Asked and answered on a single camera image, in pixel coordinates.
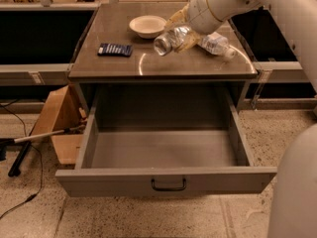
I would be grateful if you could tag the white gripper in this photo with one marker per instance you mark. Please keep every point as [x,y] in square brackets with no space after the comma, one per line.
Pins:
[199,13]

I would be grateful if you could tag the silver blue redbull can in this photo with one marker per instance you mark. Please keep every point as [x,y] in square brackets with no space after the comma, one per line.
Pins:
[171,40]

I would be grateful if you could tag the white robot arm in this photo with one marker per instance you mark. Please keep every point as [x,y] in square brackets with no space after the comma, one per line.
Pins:
[293,212]

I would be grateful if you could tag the open grey top drawer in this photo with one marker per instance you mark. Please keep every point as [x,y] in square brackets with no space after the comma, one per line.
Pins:
[136,133]

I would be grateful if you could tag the clear plastic water bottle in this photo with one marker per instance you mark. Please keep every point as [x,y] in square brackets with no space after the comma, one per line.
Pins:
[217,45]

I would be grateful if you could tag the white paper bowl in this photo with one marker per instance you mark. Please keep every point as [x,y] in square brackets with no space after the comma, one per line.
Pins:
[147,27]

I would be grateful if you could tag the grey metal cabinet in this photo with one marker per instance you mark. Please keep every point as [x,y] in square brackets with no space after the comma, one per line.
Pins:
[111,25]

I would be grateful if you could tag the dark blue snack packet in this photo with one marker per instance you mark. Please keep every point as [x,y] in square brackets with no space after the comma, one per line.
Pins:
[117,50]

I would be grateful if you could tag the brown cardboard box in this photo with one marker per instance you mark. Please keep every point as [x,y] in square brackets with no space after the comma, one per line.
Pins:
[62,110]

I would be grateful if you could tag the white black pole tool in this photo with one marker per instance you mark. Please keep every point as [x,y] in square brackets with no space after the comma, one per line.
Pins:
[14,171]

